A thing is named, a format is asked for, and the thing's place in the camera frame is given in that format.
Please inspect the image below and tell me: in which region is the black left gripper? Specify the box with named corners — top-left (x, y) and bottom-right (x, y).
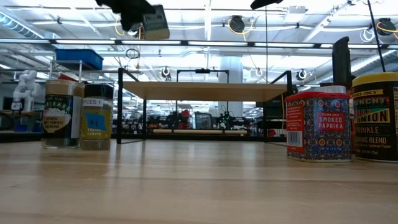
top-left (95, 0), bottom-right (156, 32)

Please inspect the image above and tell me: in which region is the dark green spice tin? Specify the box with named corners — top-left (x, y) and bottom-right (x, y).
top-left (141, 4), bottom-right (171, 40)

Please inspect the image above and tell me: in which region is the thyme leaves jar black lid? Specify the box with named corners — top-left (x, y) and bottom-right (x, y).
top-left (81, 83), bottom-right (115, 151)

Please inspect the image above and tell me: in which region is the furikake glass jar tan lid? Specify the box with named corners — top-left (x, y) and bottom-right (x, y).
top-left (41, 79), bottom-right (86, 149)

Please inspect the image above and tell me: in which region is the orange spice pouch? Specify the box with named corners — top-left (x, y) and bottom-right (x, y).
top-left (320, 80), bottom-right (357, 93)

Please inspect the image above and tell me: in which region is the smoked paprika tin red lid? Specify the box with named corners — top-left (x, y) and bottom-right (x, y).
top-left (285, 91), bottom-right (353, 163)

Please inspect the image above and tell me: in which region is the chili onion jar yellow lid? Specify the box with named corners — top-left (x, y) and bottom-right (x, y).
top-left (352, 72), bottom-right (398, 163)

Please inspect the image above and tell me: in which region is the blue plastic bin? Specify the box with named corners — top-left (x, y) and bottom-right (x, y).
top-left (55, 49), bottom-right (104, 71)

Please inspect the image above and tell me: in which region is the red bin storage rack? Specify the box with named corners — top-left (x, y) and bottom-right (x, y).
top-left (46, 60), bottom-right (82, 83)

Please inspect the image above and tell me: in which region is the black cabinet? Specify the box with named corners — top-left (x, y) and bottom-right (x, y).
top-left (256, 93), bottom-right (287, 138)

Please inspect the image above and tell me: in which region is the red and black machine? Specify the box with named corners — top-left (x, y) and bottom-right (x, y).
top-left (167, 108), bottom-right (191, 130)

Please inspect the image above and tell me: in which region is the thin black slanted pole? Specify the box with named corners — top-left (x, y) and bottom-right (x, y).
top-left (368, 0), bottom-right (387, 74)

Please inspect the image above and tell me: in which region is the black robot with green lights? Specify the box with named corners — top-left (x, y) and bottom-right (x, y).
top-left (217, 110), bottom-right (249, 131)

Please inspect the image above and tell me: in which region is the glass display case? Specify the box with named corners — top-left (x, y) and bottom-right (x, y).
top-left (194, 111), bottom-right (214, 130)

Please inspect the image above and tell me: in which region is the white robot figure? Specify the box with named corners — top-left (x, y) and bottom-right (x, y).
top-left (11, 70), bottom-right (42, 112)

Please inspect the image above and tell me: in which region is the wooden workbench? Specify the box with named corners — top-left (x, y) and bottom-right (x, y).
top-left (0, 110), bottom-right (43, 133)

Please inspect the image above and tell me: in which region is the black ceiling cord reel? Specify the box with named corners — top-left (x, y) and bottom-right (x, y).
top-left (228, 15), bottom-right (246, 34)
top-left (375, 17), bottom-right (398, 37)

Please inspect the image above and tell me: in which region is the black upright post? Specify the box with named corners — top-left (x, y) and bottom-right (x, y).
top-left (331, 36), bottom-right (353, 86)

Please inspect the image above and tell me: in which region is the wooden shelf riser black frame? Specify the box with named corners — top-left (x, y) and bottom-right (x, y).
top-left (116, 67), bottom-right (296, 149)

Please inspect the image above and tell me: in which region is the hanging yellow cable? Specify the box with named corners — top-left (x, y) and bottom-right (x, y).
top-left (280, 93), bottom-right (285, 130)

